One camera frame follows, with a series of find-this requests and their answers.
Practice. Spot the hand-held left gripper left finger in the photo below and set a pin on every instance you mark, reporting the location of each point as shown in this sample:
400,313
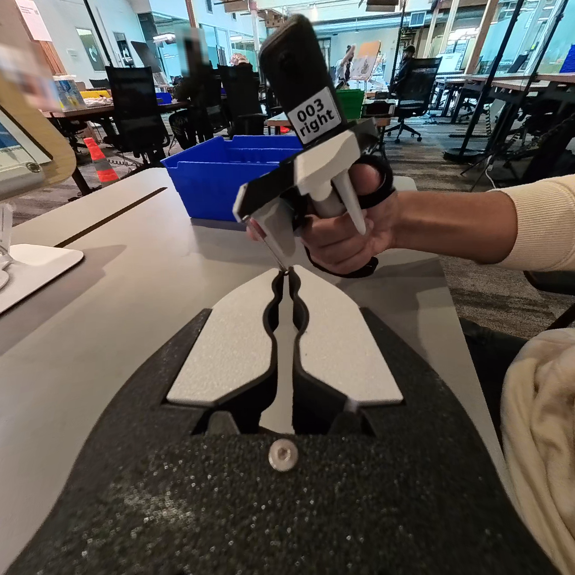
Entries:
224,350

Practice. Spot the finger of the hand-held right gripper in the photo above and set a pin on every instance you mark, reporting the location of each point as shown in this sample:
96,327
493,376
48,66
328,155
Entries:
278,229
325,161

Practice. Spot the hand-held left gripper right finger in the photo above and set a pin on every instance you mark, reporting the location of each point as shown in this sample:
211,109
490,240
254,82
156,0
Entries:
346,350

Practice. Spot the thin steel bolt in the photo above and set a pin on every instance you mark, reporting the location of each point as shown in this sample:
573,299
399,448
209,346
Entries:
269,248

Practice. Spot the blue divided plastic bin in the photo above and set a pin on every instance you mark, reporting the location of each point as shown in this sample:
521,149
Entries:
202,188

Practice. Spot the person's right forearm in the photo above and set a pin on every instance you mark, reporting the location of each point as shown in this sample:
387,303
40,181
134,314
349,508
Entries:
471,220

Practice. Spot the person's right hand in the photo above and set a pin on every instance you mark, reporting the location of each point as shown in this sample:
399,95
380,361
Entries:
359,242

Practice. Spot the green plastic bin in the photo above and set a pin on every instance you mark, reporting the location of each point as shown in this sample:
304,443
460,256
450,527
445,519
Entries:
350,103

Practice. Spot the black light stand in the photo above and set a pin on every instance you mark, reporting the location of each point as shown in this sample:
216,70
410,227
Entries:
489,90

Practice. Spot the long wooden table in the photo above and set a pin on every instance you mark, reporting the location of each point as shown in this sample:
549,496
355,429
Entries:
494,83

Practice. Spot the dark wooden table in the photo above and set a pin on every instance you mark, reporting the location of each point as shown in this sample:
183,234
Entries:
112,108

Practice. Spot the orange striped traffic cone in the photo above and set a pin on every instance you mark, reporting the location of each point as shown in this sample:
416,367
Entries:
101,164

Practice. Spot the white board stand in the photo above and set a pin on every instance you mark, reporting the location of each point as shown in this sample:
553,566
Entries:
40,269

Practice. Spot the yellow plastic bin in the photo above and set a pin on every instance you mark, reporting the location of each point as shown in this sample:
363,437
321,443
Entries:
95,94

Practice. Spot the blue white carton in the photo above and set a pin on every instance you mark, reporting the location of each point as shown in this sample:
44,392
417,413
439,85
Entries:
69,94

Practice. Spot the printed instruction board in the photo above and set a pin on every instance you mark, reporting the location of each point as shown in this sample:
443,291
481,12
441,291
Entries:
58,152

